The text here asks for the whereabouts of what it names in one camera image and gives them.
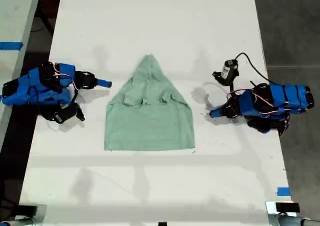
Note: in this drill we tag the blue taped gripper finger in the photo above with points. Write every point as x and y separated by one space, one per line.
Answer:
218 110
219 114
103 85
103 81

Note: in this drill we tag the pale green t-shirt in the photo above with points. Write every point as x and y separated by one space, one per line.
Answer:
150 116

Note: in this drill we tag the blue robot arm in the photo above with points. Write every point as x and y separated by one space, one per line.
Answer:
285 98
22 91

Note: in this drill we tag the long blue tape strip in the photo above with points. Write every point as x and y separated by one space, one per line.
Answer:
11 46

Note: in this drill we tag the white side table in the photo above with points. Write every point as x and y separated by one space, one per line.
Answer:
15 36

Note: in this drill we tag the short blue tape piece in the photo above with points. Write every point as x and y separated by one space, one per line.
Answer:
283 191

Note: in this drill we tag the small black box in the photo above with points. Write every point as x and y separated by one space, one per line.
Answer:
287 207
27 210

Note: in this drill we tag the small black clip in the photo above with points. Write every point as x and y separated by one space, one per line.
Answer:
162 224

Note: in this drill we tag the grey metal pipe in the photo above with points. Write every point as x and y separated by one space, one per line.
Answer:
295 221
17 222

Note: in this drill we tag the black camera stalk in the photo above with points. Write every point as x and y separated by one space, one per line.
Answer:
80 112
220 76

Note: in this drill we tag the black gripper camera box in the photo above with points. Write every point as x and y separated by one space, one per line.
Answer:
230 70
65 114

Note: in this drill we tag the metal table bracket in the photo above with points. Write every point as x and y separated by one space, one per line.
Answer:
270 211
42 212

